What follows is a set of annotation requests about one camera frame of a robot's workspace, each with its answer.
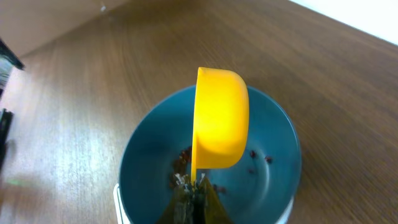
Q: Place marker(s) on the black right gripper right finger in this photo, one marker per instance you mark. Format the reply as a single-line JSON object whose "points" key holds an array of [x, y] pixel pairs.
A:
{"points": [[207, 206]]}

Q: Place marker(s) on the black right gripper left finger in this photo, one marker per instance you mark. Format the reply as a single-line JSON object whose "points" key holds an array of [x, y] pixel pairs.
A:
{"points": [[180, 209]]}

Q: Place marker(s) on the yellow plastic scoop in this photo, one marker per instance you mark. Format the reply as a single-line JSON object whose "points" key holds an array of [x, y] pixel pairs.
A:
{"points": [[220, 120]]}

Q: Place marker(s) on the red beans in bowl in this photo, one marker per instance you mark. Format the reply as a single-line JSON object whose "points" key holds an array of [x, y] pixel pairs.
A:
{"points": [[182, 161]]}

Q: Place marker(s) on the blue-grey plastic bowl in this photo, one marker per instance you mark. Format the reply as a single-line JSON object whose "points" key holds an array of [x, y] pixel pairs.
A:
{"points": [[259, 189]]}

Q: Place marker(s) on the white digital kitchen scale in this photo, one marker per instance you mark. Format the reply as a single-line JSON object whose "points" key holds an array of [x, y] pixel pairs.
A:
{"points": [[123, 219]]}

